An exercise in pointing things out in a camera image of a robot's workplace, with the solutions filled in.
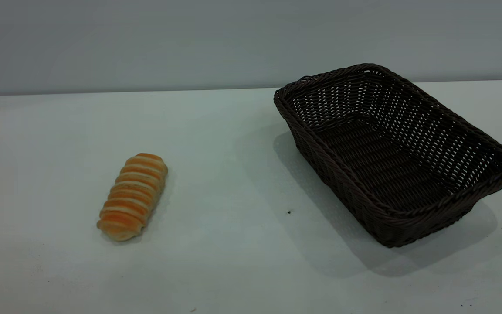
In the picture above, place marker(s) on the orange striped bread roll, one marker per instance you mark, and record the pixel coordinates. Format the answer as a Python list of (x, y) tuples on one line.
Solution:
[(132, 196)]

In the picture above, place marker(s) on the black wicker basket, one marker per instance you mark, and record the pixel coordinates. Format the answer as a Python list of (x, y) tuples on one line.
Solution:
[(390, 157)]

